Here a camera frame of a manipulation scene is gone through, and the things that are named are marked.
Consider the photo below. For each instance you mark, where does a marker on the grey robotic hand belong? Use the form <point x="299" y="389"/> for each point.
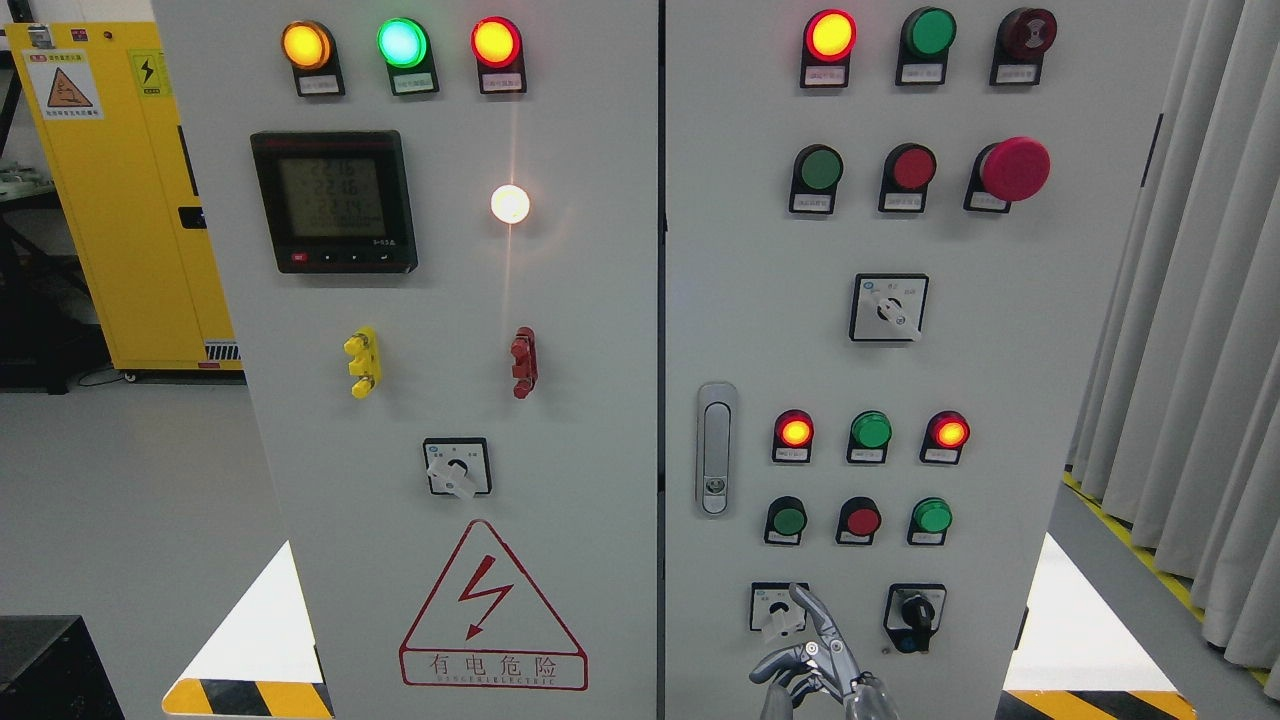
<point x="825" y="665"/>

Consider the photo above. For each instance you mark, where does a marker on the lower red push button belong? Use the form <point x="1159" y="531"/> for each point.
<point x="858" y="522"/>

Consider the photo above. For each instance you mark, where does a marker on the red push button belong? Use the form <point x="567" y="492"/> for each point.
<point x="858" y="522"/>
<point x="910" y="167"/>

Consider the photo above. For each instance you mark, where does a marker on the lower left green push button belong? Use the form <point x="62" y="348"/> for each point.
<point x="785" y="521"/>

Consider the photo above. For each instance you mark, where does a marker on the green push button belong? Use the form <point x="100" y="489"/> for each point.
<point x="817" y="169"/>
<point x="930" y="520"/>
<point x="785" y="521"/>

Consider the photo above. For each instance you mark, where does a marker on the lower right green push button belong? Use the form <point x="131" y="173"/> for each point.
<point x="930" y="520"/>

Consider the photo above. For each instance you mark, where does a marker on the upper green push button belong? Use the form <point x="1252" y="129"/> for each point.
<point x="817" y="169"/>

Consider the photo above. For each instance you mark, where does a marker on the upper red push button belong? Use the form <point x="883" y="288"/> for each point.
<point x="910" y="167"/>

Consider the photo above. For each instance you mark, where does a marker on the red emergency stop button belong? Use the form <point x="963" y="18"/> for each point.
<point x="1015" y="169"/>

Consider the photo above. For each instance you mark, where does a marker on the lower green indicator light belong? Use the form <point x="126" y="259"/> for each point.
<point x="871" y="430"/>

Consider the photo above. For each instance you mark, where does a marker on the green indicator light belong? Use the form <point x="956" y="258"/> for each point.
<point x="402" y="42"/>
<point x="929" y="32"/>
<point x="871" y="430"/>

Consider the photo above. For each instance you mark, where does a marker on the lower left red indicator light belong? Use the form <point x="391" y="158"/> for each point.
<point x="793" y="430"/>

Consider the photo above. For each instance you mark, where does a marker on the red indicator light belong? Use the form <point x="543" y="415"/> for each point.
<point x="947" y="431"/>
<point x="793" y="430"/>
<point x="830" y="35"/>
<point x="496" y="42"/>

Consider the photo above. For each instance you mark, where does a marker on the lower right red indicator light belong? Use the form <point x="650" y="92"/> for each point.
<point x="947" y="431"/>

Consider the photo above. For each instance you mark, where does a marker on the red electric danger sticker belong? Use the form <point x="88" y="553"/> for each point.
<point x="486" y="624"/>

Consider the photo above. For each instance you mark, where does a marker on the grey electrical control cabinet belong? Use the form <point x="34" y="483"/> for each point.
<point x="666" y="248"/>

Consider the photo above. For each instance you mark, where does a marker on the red terminal connector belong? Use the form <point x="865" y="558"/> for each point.
<point x="524" y="355"/>

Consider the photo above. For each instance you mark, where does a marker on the grey curtain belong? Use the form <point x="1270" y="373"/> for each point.
<point x="1179" y="433"/>

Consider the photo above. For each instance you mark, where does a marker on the white indicator light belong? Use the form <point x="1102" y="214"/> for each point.
<point x="510" y="204"/>

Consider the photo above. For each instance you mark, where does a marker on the yellow terminal connector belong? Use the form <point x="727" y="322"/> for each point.
<point x="364" y="361"/>

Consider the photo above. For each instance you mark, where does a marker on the red indicator light top right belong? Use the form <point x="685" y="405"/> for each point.
<point x="830" y="35"/>

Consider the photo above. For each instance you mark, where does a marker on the green indicator light top right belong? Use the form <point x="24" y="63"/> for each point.
<point x="929" y="32"/>

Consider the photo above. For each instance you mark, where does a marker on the dark red buzzer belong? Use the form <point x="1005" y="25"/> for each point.
<point x="1027" y="33"/>

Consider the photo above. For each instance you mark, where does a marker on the black digital power meter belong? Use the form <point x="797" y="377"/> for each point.
<point x="336" y="202"/>

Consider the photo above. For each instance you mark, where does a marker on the red indicator light top left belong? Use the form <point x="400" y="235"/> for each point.
<point x="496" y="42"/>

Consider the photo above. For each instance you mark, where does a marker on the green indicator light top left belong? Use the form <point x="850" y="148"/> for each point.
<point x="402" y="42"/>

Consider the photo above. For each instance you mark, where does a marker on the black box bottom left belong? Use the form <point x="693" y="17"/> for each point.
<point x="50" y="669"/>

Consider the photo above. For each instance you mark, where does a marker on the amber indicator light top left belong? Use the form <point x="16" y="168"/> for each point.
<point x="307" y="45"/>

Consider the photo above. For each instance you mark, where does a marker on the yellow safety cabinet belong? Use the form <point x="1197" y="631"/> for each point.
<point x="104" y="108"/>

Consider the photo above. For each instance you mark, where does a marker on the lower white selector switch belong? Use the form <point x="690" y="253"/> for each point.
<point x="773" y="613"/>

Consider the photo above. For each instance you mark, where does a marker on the black key selector switch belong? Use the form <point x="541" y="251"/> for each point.
<point x="912" y="615"/>

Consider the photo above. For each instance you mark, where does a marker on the silver door lock handle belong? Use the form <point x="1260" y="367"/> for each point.
<point x="714" y="447"/>

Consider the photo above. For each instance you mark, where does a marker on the upper right selector switch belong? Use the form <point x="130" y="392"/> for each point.
<point x="888" y="307"/>

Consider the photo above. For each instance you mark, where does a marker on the left door selector switch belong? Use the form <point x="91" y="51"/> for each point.
<point x="458" y="467"/>

